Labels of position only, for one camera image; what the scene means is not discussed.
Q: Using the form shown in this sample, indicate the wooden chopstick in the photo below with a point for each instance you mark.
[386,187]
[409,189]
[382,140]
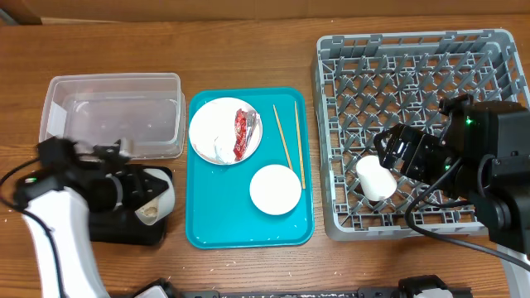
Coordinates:
[284,144]
[300,152]

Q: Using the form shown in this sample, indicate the grey bowl with rice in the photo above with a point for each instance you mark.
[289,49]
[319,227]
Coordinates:
[159,207]

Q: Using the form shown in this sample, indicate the right wooden chopstick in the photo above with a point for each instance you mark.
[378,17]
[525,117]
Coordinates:
[300,152]

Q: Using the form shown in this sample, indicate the black tray bin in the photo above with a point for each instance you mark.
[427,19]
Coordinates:
[123,226]

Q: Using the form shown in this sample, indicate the grey dishwasher rack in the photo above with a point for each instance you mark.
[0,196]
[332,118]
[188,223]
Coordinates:
[367,83]

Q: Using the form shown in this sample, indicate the white round plate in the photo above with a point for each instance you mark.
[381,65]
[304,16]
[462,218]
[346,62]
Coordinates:
[217,116]

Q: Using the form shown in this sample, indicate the left wooden chopstick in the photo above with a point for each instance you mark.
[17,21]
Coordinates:
[284,144]

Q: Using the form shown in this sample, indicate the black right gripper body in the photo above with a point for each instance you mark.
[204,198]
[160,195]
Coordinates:
[425,160]

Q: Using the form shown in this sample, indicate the pink bowl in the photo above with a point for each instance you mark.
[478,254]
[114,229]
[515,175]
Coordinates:
[275,189]

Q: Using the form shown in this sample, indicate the clear plastic container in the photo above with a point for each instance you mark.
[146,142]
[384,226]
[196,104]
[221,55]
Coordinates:
[146,110]

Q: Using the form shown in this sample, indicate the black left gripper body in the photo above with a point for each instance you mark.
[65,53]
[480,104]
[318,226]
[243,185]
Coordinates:
[135,190]

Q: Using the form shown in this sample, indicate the crumpled white napkin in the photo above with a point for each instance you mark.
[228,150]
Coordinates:
[218,150]

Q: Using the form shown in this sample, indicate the red snack wrapper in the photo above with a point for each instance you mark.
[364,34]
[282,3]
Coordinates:
[244,126]

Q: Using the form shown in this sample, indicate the white cup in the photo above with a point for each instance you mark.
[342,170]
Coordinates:
[376,181]

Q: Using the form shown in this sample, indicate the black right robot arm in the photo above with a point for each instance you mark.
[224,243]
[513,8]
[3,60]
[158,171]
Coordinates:
[481,155]

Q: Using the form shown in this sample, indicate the teal plastic tray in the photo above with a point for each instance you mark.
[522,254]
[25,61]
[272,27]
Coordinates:
[219,212]

